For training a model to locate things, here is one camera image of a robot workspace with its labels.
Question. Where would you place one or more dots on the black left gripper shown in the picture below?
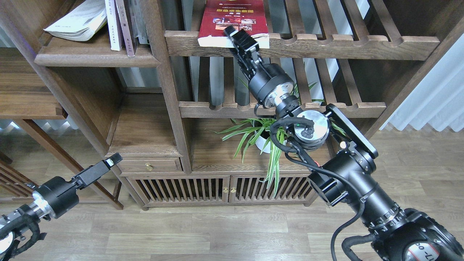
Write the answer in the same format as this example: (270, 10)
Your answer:
(57, 196)

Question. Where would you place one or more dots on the red book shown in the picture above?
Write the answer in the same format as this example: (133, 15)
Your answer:
(247, 15)

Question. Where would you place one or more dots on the small wooden drawer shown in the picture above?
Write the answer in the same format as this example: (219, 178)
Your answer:
(150, 165)

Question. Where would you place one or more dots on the dark wooden bookshelf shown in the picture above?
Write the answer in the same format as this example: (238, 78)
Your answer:
(164, 101)

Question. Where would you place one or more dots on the white and lilac book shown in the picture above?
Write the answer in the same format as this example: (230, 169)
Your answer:
(114, 27)

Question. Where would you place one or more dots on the left slatted cabinet door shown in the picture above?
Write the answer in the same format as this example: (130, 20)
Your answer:
(182, 190)

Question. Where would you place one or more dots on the yellow-green book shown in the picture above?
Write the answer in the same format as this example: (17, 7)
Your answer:
(81, 23)

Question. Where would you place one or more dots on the right slatted cabinet door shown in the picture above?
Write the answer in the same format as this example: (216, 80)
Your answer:
(250, 189)

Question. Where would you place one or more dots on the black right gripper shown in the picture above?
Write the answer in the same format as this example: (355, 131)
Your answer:
(267, 81)

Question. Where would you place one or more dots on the upright white books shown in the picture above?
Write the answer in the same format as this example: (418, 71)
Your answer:
(132, 24)

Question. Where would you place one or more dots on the white plant pot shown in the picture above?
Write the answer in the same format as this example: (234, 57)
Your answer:
(264, 142)

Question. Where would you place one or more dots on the slatted cabinet door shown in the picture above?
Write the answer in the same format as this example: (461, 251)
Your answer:
(250, 189)
(182, 190)

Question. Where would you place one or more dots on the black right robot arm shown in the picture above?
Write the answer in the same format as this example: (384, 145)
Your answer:
(341, 161)

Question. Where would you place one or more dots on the green spider plant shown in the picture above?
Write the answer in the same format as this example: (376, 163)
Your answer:
(249, 129)

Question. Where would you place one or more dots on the white curtain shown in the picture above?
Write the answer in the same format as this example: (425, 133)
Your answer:
(437, 102)

